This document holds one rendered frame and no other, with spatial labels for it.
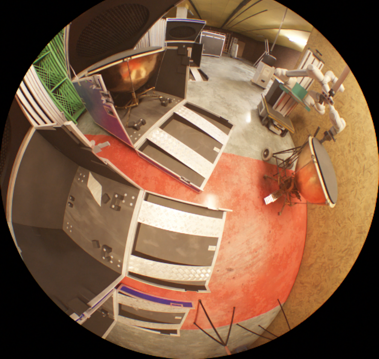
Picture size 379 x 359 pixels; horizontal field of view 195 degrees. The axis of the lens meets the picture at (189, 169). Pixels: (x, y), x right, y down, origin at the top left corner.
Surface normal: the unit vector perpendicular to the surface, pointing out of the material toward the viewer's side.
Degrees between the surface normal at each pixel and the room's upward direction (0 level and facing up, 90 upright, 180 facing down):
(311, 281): 90
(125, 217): 0
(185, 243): 1
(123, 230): 0
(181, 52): 90
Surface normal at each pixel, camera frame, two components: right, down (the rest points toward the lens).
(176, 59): -0.50, 0.78
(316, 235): -0.98, -0.18
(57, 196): 0.97, 0.23
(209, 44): 0.36, 0.87
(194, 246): 0.11, -0.37
